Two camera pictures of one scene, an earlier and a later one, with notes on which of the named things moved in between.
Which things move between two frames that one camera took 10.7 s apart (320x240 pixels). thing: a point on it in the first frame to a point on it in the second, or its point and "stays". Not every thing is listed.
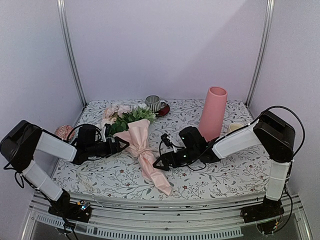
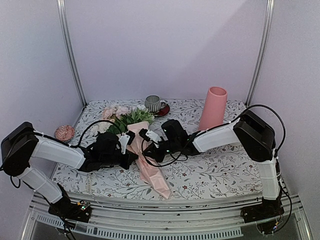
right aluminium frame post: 270,14 stays
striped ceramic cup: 154,103 stays
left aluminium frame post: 67,40 stays
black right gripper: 166,167 to 154,154
